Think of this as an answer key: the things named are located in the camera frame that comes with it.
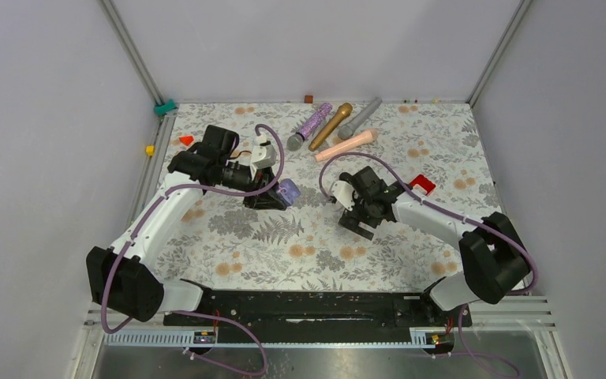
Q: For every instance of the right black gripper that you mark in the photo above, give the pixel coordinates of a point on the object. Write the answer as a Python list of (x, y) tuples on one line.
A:
[(352, 219)]

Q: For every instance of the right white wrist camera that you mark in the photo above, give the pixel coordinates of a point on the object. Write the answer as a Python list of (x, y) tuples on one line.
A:
[(343, 193)]

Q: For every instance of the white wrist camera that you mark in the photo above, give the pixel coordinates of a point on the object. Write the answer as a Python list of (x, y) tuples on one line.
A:
[(263, 155), (343, 193)]

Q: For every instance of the red triangular block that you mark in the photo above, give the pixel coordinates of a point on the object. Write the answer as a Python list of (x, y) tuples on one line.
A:
[(186, 140)]

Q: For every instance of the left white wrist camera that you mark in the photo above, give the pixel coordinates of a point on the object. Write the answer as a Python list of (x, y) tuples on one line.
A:
[(263, 155)]

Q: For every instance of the blue-grey earbud case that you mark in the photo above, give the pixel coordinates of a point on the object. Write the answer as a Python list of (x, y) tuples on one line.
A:
[(288, 191)]

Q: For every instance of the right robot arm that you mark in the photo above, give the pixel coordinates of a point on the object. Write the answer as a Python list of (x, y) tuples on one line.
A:
[(490, 249)]

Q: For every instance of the pink microphone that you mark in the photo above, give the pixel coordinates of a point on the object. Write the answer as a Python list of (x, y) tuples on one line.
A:
[(366, 137)]

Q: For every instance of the gold microphone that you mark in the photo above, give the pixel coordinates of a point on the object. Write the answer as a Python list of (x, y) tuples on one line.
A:
[(343, 112)]

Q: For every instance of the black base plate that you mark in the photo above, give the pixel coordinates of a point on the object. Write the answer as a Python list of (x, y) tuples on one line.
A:
[(325, 317)]

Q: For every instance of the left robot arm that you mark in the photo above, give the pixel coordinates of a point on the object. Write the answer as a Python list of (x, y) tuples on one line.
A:
[(121, 276)]

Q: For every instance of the red plastic box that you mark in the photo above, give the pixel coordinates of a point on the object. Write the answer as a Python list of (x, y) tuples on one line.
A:
[(423, 185)]

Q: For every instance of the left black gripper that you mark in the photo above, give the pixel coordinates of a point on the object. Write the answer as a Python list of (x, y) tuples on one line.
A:
[(266, 200)]

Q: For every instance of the grey microphone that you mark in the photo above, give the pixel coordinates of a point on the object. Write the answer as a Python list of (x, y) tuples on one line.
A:
[(347, 130)]

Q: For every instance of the teal corner clamp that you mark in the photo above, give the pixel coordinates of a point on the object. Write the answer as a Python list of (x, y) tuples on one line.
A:
[(165, 108)]

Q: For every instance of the purple glitter microphone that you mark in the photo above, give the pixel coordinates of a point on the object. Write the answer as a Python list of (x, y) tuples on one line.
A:
[(308, 127)]

